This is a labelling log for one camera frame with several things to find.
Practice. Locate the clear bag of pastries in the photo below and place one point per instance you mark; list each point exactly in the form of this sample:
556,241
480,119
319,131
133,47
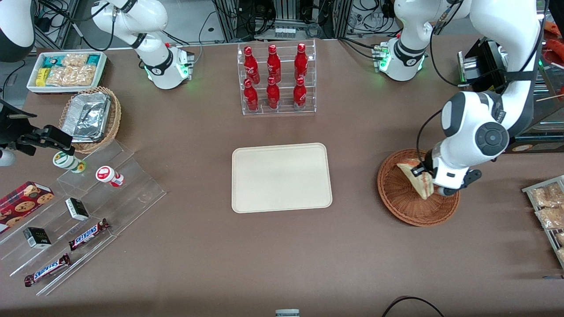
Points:
548,196
551,218
561,256
560,238

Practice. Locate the aluminium equipment frame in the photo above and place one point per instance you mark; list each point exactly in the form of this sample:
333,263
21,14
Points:
286,17

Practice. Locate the clear acrylic bottle rack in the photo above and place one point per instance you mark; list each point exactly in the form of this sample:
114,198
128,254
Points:
285,110

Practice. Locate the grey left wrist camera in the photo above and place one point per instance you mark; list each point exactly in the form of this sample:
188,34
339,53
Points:
446,191

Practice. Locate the aluminium foil tray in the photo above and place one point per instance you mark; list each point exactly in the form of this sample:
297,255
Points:
86,116

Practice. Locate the red tartan cookie box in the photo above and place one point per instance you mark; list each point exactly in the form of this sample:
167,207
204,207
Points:
22,204

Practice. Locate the round brown wicker basket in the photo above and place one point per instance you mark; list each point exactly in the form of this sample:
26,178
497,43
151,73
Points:
396,204

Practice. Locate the large clear cracker bag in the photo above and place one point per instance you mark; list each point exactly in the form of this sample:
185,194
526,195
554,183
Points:
70,76

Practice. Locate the yellow snack pack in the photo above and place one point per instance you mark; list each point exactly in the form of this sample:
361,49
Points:
41,77

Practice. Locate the red lidded can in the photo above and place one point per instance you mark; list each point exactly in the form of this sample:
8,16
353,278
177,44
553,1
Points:
108,175

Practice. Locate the teal snack pack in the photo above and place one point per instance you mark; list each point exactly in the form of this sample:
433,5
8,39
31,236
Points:
53,60
93,60

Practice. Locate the Snickers chocolate bar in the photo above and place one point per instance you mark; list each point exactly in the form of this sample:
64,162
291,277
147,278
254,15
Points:
47,270
88,234

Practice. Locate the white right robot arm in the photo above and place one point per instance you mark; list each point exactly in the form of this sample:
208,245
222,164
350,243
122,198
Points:
163,66

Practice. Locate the white rectangular snack box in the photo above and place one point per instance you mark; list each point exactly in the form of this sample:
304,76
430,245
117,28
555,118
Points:
102,70

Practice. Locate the red cola bottle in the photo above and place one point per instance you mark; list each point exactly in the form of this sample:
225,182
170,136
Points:
274,66
301,64
273,96
251,68
251,97
299,96

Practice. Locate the triangular sandwich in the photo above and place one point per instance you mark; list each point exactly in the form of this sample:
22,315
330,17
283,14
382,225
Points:
418,186

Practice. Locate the small clear cracker bag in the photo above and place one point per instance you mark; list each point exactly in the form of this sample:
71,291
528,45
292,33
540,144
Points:
75,60

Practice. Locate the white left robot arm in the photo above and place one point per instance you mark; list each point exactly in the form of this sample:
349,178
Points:
502,35

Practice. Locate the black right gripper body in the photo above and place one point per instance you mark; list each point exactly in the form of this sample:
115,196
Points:
9,131

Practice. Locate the beige plastic tray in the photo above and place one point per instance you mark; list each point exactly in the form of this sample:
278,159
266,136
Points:
282,178

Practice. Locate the clear acrylic stepped shelf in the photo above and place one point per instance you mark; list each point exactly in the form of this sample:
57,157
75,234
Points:
132,189

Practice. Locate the light wicker basket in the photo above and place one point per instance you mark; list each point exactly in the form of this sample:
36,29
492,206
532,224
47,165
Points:
115,119

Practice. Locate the small black carton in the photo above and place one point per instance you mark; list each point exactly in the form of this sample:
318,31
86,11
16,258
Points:
77,209
37,237

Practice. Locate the green sunflower lidded can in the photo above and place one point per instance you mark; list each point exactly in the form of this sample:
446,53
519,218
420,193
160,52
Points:
68,161

